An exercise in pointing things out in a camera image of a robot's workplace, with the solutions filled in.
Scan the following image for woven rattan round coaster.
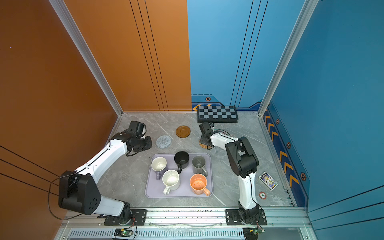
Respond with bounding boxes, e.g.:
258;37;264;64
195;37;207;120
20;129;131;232
199;143;214;150

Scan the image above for brown wooden round coaster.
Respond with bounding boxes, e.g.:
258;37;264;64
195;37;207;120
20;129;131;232
176;126;191;138

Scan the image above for clear glass round coaster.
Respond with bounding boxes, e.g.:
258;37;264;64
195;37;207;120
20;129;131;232
156;135;172;149

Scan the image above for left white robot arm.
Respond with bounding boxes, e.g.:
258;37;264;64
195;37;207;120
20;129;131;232
58;121;152;225

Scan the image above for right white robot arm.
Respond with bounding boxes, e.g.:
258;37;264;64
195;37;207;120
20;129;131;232
199;123;262;225

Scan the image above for black checkered chess board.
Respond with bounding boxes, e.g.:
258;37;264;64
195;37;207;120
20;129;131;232
197;105;239;123

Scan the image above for grey mug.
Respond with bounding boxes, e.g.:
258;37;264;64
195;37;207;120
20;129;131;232
192;156;209;177

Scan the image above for black mug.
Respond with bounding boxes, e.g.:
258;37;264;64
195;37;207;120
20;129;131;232
174;151;190;174

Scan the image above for lavender serving tray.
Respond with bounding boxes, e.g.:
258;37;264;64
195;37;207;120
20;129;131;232
144;153;214;199

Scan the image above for white cream mug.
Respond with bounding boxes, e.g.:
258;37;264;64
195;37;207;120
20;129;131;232
162;170;181;195

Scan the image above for orange mug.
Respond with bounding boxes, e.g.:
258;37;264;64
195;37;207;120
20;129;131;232
190;174;211;197

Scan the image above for card deck box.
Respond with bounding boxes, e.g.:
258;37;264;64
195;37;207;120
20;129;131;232
259;172;279;191

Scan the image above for small red round token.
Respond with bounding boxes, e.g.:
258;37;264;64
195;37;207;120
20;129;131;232
259;192;267;200

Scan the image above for left green circuit board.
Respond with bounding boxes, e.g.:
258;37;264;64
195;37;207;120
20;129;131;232
113;228;134;240

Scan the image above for green circuit board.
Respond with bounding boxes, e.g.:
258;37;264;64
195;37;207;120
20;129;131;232
113;228;134;240
243;228;265;240

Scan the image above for right green circuit board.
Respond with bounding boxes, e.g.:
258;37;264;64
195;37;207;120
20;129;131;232
243;228;265;240

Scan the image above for white mug purple handle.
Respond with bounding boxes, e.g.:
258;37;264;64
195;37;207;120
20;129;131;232
151;157;167;180

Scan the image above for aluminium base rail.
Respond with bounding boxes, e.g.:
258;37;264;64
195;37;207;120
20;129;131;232
55;207;317;240

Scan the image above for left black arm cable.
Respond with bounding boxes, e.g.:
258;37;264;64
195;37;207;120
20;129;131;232
47;175;85;221

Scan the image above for aluminium corner post left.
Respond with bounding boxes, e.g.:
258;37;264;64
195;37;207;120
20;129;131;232
49;0;124;117

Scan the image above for aluminium corner post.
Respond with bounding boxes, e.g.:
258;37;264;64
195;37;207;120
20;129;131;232
258;0;319;117
49;0;124;117

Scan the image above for aluminium corner post right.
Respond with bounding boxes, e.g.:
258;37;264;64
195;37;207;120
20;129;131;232
258;0;319;117

